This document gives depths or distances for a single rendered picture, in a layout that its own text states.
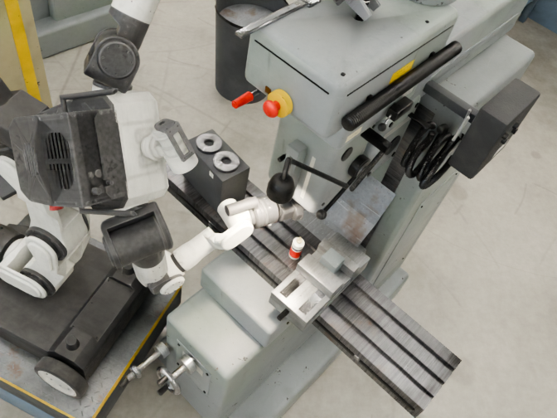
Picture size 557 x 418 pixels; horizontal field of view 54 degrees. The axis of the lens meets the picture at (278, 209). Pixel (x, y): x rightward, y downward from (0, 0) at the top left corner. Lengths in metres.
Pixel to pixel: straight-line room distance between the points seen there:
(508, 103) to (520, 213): 2.41
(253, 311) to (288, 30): 1.02
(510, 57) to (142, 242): 1.33
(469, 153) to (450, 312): 1.78
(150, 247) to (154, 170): 0.18
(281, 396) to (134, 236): 1.37
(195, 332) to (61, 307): 0.56
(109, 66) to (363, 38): 0.54
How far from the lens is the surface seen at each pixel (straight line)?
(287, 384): 2.55
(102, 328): 2.19
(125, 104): 1.30
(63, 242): 1.83
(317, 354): 2.63
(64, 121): 1.21
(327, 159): 1.42
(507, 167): 4.13
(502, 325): 3.33
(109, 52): 1.26
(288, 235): 1.98
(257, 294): 1.93
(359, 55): 1.18
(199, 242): 1.62
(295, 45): 1.16
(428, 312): 3.16
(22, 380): 2.37
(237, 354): 1.96
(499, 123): 1.46
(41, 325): 2.25
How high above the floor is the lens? 2.56
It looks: 52 degrees down
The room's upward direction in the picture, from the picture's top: 15 degrees clockwise
